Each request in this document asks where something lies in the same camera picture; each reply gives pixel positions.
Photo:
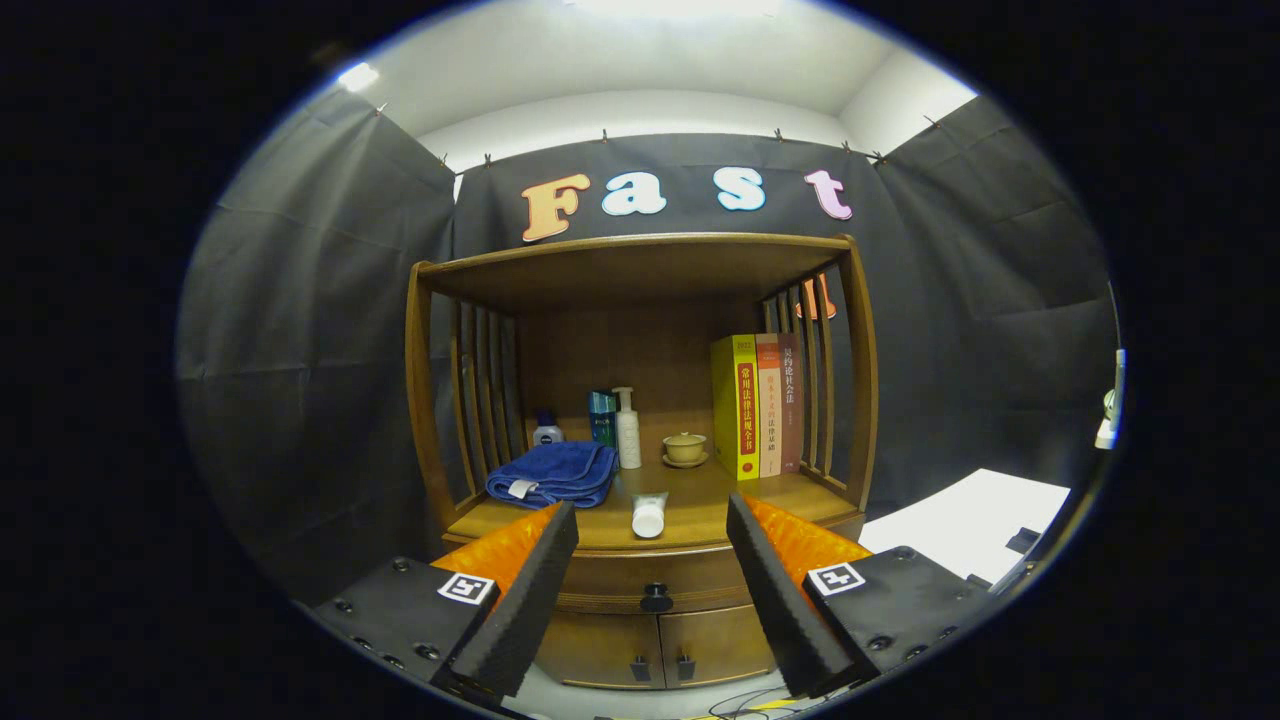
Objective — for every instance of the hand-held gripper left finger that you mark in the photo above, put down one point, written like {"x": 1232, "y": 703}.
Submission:
{"x": 525, "y": 600}

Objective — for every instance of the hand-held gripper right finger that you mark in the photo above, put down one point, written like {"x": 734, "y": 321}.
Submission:
{"x": 780, "y": 600}

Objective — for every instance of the wooden drawer with black knob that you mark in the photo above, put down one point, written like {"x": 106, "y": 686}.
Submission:
{"x": 640, "y": 565}

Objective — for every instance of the white cleanser tube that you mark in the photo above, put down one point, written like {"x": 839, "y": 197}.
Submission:
{"x": 649, "y": 520}

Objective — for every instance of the wooden cabinet door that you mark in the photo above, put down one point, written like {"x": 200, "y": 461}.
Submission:
{"x": 715, "y": 645}
{"x": 600, "y": 650}

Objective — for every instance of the wooden countertop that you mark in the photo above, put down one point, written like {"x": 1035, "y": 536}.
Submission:
{"x": 700, "y": 500}

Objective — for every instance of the wooden cabinet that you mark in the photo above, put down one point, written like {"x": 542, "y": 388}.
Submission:
{"x": 630, "y": 268}

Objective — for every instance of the yellow black floor tape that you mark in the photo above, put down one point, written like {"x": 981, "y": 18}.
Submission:
{"x": 760, "y": 708}

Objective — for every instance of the blue folded towel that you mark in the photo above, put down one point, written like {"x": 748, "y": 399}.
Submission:
{"x": 555, "y": 472}

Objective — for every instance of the beige saucer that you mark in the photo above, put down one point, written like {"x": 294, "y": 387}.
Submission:
{"x": 685, "y": 464}

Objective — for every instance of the small white blue-capped bottle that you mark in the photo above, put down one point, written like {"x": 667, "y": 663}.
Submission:
{"x": 548, "y": 434}

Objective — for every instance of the beige lidded teacup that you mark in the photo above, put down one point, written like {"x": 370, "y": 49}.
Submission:
{"x": 685, "y": 448}

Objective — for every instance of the white pump bottle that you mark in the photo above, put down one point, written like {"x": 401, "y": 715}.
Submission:
{"x": 628, "y": 440}

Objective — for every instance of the brown book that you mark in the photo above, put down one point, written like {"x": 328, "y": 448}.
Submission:
{"x": 791, "y": 410}

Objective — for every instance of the yellow book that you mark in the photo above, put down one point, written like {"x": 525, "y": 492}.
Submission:
{"x": 725, "y": 410}

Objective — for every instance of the orange white book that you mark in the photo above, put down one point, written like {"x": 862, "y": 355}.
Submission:
{"x": 768, "y": 400}

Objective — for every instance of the teal bottle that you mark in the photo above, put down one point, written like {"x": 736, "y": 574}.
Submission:
{"x": 602, "y": 415}

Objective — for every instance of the black backdrop cloth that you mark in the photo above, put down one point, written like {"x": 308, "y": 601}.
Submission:
{"x": 300, "y": 350}

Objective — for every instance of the white plastic fixture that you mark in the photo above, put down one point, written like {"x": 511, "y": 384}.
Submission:
{"x": 1108, "y": 420}

